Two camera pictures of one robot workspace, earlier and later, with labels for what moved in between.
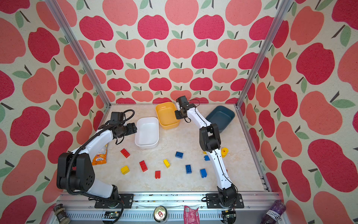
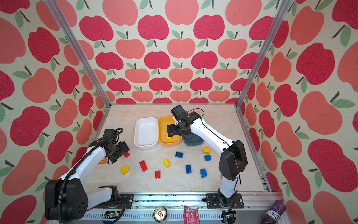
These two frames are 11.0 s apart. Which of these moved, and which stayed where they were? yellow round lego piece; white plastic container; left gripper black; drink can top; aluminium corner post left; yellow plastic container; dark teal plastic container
Moved: left gripper black; yellow plastic container; yellow round lego piece; dark teal plastic container
Stayed: aluminium corner post left; white plastic container; drink can top
